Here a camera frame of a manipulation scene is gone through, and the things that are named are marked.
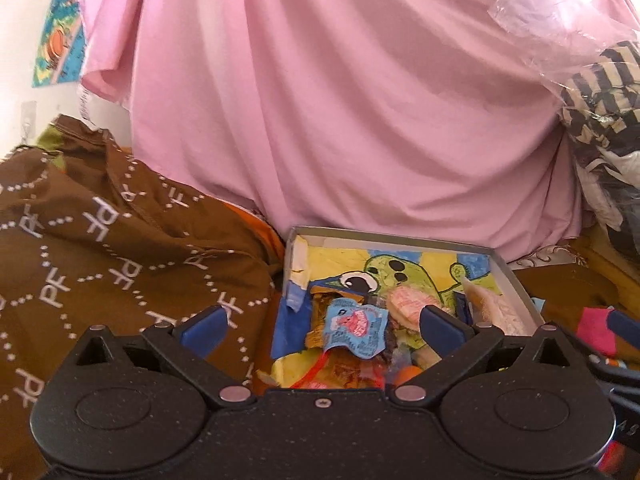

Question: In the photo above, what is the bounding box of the pink white rice cracker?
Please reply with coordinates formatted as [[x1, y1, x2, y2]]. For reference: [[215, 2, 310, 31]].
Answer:
[[386, 285, 442, 332]]

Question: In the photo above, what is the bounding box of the light blue candy packet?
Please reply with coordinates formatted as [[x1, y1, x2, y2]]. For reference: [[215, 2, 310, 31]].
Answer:
[[322, 298, 388, 360]]

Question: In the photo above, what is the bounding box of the gold foil snack packet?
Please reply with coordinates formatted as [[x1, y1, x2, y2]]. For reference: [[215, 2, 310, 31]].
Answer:
[[305, 292, 372, 353]]

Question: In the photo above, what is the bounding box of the white pink wrapped snack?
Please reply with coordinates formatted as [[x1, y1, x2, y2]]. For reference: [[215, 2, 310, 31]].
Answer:
[[461, 278, 527, 336]]

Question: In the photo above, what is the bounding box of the small orange fruit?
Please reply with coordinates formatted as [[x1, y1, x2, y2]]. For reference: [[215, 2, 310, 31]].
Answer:
[[394, 365, 423, 387]]

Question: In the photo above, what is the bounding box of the grey cardboard box with drawing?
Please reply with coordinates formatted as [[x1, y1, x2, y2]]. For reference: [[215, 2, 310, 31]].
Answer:
[[262, 226, 542, 389]]

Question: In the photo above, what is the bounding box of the red snack packet in box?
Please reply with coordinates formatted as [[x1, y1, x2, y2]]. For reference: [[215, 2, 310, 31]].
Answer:
[[290, 349, 386, 390]]

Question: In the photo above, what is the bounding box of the brown patterned garment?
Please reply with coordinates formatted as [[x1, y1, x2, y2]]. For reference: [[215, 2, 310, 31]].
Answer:
[[1, 115, 284, 479]]

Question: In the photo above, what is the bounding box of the pink cloth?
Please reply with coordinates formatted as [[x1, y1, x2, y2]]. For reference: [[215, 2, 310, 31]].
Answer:
[[78, 0, 639, 260]]

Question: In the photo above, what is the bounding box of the clear plastic bag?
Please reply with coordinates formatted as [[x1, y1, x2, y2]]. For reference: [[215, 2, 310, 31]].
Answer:
[[489, 0, 639, 102]]

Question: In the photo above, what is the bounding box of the colourful wall poster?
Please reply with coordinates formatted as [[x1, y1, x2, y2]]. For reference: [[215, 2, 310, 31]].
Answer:
[[32, 0, 86, 88]]

